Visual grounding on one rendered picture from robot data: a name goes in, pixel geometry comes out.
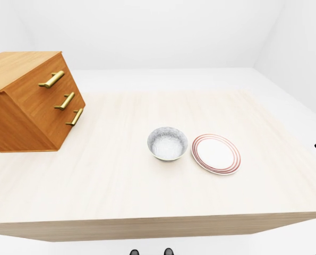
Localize grey patterned bowl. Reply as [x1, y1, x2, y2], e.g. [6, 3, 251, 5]
[147, 126, 189, 163]

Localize wooden cabinet with drawers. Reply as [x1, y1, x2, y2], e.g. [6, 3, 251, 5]
[0, 51, 87, 153]

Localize white plate with red rings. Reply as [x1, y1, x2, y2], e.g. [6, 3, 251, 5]
[190, 133, 242, 176]

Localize small wooden drawer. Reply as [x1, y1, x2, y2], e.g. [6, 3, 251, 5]
[39, 92, 87, 151]

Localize medium wooden drawer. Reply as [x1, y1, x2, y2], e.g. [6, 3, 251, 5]
[21, 76, 81, 131]

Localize large wooden drawer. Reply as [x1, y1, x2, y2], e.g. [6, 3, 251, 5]
[4, 52, 74, 111]

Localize short brass drawer handle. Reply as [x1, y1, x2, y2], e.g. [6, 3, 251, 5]
[65, 107, 84, 127]

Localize medium brass drawer handle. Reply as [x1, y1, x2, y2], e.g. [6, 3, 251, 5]
[53, 91, 76, 111]

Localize long brass drawer handle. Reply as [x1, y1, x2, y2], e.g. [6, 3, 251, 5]
[38, 70, 65, 89]

